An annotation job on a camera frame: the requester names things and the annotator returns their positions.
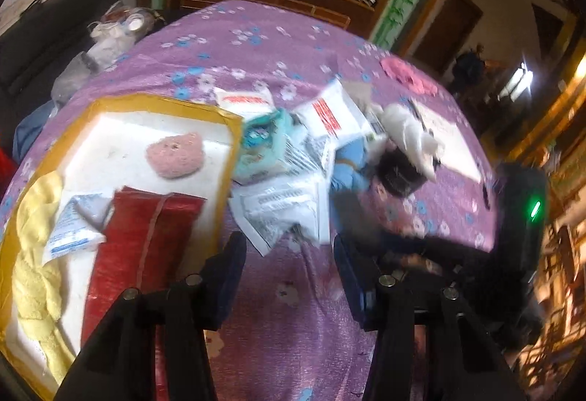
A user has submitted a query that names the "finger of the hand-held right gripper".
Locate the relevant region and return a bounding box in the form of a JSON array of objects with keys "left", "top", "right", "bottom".
[{"left": 332, "top": 192, "right": 431, "bottom": 269}]

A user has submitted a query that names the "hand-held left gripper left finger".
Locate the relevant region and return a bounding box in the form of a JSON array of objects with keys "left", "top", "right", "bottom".
[{"left": 54, "top": 231, "right": 248, "bottom": 401}]

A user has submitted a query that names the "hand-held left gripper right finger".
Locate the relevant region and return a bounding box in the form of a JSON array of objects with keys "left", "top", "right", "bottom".
[{"left": 333, "top": 235, "right": 527, "bottom": 401}]

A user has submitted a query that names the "white plush cloth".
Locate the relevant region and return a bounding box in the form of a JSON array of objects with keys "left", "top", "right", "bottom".
[{"left": 366, "top": 103, "right": 447, "bottom": 182}]

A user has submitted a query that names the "large white packet red print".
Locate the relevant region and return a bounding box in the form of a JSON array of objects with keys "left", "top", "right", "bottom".
[{"left": 293, "top": 78, "right": 381, "bottom": 145}]

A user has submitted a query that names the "white foam box yellow rim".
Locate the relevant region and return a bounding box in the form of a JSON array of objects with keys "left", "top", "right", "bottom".
[{"left": 0, "top": 93, "right": 244, "bottom": 401}]

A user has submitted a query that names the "dark cloth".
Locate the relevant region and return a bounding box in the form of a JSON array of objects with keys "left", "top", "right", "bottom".
[{"left": 375, "top": 151, "right": 429, "bottom": 198}]

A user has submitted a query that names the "blue plush toy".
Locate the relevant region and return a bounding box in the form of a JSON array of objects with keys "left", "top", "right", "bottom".
[{"left": 330, "top": 140, "right": 381, "bottom": 193}]

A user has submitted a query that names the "white packet grey print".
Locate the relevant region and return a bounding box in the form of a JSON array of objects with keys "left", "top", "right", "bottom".
[{"left": 229, "top": 179, "right": 331, "bottom": 257}]

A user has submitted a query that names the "red woven pouch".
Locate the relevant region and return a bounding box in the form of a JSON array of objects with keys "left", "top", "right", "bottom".
[{"left": 80, "top": 187, "right": 208, "bottom": 401}]

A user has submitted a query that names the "white paper sheet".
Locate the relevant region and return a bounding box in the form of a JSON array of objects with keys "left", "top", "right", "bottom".
[{"left": 412, "top": 101, "right": 486, "bottom": 184}]

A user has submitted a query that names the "pink knitted sponge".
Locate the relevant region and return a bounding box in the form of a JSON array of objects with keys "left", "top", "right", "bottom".
[{"left": 145, "top": 132, "right": 204, "bottom": 178}]

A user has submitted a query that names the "teal printed packet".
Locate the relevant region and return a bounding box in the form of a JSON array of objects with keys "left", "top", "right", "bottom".
[{"left": 233, "top": 110, "right": 298, "bottom": 186}]

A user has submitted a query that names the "white blue wipe packet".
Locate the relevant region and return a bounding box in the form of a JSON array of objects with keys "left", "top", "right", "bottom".
[{"left": 43, "top": 194, "right": 113, "bottom": 265}]

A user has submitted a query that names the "small white packet red print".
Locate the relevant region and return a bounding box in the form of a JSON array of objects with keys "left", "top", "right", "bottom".
[{"left": 213, "top": 86, "right": 275, "bottom": 120}]

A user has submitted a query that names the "pink cloth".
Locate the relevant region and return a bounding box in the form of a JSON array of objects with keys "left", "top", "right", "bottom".
[{"left": 380, "top": 56, "right": 438, "bottom": 96}]

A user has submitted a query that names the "yellow towel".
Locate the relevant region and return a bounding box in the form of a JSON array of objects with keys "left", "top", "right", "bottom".
[{"left": 11, "top": 172, "right": 76, "bottom": 386}]

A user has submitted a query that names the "brown wooden door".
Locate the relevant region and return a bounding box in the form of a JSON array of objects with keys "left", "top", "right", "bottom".
[{"left": 412, "top": 0, "right": 483, "bottom": 72}]

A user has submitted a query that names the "blue cloth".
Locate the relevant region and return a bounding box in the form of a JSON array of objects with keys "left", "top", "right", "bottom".
[{"left": 13, "top": 101, "right": 60, "bottom": 163}]

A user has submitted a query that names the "clear plastic bag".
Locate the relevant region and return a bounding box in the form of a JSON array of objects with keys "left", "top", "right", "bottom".
[{"left": 50, "top": 7, "right": 159, "bottom": 104}]

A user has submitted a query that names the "black sofa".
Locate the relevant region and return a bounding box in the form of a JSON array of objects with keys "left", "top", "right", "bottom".
[{"left": 0, "top": 0, "right": 124, "bottom": 108}]

